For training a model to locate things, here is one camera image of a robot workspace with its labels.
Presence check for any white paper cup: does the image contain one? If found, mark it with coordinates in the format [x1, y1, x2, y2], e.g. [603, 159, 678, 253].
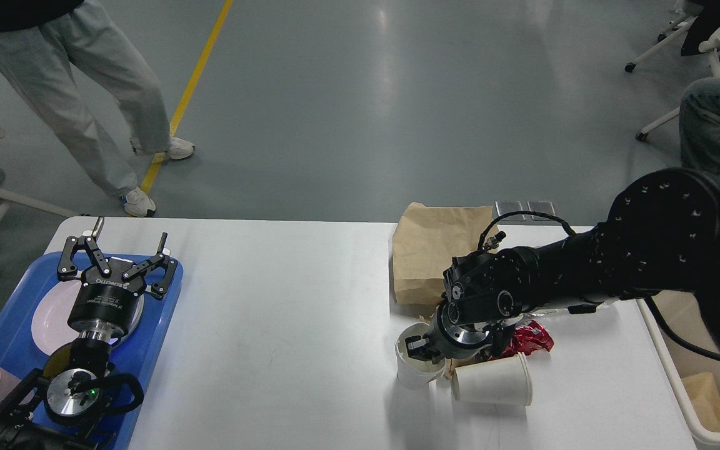
[451, 353, 534, 407]
[394, 322, 446, 389]

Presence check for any dark teal mug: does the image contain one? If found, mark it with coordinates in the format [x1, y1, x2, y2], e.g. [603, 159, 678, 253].
[42, 344, 72, 379]

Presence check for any floor socket plate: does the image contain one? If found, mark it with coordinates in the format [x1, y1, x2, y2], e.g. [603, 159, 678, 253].
[492, 201, 528, 222]
[527, 201, 556, 216]

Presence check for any right floor socket plate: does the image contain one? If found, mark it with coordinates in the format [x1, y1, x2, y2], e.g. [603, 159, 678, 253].
[527, 201, 556, 216]

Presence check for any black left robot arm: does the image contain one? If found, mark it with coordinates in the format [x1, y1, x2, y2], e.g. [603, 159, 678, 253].
[0, 217, 183, 449]

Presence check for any white plastic bin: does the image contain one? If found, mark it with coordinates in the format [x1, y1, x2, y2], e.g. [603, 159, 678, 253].
[636, 299, 720, 449]

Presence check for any standing person in black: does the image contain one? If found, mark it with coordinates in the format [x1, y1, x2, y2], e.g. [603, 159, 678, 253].
[0, 0, 196, 218]

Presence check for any blue plastic tray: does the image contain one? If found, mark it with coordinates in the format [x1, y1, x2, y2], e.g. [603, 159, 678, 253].
[0, 252, 184, 449]

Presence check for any brown paper bag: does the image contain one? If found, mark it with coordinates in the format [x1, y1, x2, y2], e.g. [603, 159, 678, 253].
[392, 202, 493, 306]

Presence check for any pink plate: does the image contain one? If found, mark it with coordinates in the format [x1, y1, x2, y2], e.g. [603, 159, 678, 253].
[32, 280, 111, 355]

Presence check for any brown paper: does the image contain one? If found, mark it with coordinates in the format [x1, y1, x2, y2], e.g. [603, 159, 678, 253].
[682, 372, 720, 433]
[437, 300, 483, 373]

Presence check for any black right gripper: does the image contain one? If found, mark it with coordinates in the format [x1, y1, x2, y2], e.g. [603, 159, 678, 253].
[404, 306, 494, 364]

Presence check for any red snack wrapper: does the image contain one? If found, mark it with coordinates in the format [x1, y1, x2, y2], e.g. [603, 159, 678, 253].
[491, 320, 555, 361]

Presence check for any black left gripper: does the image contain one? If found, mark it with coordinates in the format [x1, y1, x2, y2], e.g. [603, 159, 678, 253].
[56, 216, 179, 343]

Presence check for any left floor socket plate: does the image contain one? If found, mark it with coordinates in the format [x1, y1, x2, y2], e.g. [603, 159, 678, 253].
[492, 201, 528, 222]

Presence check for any light green plate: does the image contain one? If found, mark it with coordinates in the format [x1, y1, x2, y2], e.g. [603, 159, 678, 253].
[109, 301, 144, 348]

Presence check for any crumpled brown paper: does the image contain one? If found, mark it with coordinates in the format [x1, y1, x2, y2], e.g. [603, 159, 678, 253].
[437, 300, 483, 373]

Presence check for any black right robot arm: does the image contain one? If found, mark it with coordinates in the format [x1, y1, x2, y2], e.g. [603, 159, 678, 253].
[405, 168, 720, 364]

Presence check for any lying white paper cup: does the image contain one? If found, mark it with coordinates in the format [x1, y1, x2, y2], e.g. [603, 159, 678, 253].
[451, 353, 534, 407]

